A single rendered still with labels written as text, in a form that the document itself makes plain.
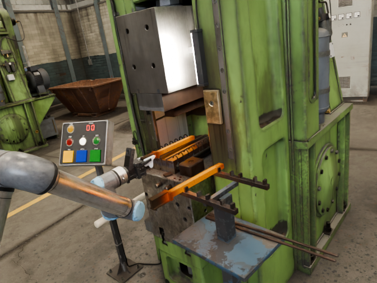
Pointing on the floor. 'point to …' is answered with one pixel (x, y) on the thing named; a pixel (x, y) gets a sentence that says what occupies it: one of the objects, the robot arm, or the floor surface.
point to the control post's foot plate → (122, 276)
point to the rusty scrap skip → (90, 96)
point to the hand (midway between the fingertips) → (152, 155)
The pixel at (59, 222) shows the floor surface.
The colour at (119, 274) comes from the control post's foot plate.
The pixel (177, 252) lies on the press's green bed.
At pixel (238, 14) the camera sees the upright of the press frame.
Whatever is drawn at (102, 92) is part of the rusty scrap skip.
